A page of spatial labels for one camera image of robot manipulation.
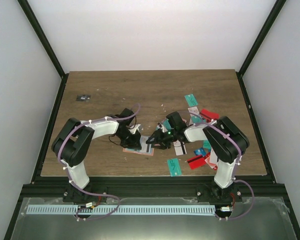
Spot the dark blue card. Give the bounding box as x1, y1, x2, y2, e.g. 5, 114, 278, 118
193, 147, 206, 156

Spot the teal VIP card front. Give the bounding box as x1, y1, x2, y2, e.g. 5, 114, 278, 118
167, 158, 182, 177

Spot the right frame post black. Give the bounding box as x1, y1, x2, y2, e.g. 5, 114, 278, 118
237, 0, 288, 76

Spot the white stripe card right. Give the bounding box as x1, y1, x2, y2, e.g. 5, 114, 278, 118
174, 143, 187, 156

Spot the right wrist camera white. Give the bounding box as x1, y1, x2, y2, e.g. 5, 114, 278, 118
156, 122, 168, 133

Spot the light blue slotted strip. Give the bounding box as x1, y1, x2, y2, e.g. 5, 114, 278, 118
26, 204, 216, 216

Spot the left frame post black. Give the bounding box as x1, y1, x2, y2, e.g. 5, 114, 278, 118
16, 0, 67, 78

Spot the red white card bottom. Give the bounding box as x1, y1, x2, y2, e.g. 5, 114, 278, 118
205, 151, 218, 170

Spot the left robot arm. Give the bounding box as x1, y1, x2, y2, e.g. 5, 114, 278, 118
51, 108, 142, 202

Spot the pink leather card holder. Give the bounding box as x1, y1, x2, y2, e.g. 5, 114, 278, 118
122, 135, 154, 156

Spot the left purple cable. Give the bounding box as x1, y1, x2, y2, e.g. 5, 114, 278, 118
57, 102, 142, 223

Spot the red card top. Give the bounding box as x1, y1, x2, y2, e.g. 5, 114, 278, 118
199, 108, 220, 121

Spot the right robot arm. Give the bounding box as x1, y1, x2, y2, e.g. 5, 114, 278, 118
146, 111, 250, 202

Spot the small black tag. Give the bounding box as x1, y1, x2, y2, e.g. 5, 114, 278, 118
76, 94, 91, 102

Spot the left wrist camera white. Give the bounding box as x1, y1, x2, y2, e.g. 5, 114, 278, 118
129, 124, 143, 135

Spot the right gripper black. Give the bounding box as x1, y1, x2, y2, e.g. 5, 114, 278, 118
146, 128, 178, 150

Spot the frame post black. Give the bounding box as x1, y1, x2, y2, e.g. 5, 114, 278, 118
237, 0, 288, 76
16, 0, 67, 78

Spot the black aluminium front rail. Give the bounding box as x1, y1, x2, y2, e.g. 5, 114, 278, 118
20, 175, 288, 199

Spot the red card black stripe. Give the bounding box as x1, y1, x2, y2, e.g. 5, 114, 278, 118
186, 155, 206, 170

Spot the white card magnetic stripe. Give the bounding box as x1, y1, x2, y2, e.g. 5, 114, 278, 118
140, 136, 153, 154

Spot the teal card far top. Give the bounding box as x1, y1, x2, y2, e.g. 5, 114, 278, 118
184, 93, 198, 107

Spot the white floral card upper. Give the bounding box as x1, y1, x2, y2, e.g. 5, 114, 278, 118
188, 106, 200, 115

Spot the purple cable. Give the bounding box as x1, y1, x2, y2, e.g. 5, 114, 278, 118
159, 109, 255, 222
57, 102, 142, 223

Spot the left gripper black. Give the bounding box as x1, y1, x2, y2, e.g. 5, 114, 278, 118
116, 129, 142, 151

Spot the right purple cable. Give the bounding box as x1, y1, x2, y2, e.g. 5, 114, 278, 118
159, 109, 255, 222

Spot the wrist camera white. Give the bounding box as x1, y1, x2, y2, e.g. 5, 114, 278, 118
129, 124, 143, 135
156, 122, 168, 133

